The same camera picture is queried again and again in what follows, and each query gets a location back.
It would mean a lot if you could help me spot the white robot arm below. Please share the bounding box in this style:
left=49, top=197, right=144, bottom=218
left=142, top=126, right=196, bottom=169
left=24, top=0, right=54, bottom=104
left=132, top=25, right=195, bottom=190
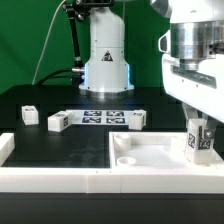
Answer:
left=80, top=0, right=224, bottom=123

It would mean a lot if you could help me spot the black cable at base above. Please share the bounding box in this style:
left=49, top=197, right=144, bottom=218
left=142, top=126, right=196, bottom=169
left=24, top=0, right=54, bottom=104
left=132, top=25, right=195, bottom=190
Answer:
left=35, top=68, right=84, bottom=86

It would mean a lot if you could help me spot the grey cable on backdrop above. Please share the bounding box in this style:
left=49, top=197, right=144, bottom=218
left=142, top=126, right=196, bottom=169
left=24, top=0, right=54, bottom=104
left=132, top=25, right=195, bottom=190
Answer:
left=31, top=0, right=69, bottom=86

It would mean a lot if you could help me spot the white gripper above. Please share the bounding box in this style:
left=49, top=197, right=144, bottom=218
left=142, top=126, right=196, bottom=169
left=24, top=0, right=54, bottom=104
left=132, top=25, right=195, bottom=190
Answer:
left=158, top=31, right=224, bottom=140

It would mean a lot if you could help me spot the white square table top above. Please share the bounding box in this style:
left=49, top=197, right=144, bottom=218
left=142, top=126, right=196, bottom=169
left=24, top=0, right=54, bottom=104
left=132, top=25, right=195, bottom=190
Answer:
left=108, top=131, right=224, bottom=168

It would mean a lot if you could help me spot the white U-shaped fence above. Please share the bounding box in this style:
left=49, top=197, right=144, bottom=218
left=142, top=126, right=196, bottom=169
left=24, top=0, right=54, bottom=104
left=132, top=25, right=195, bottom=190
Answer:
left=0, top=133, right=224, bottom=194

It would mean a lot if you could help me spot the sheet of fiducial markers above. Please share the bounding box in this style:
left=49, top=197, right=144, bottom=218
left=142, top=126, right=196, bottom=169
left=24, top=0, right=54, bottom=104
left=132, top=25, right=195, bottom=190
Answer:
left=71, top=110, right=132, bottom=125

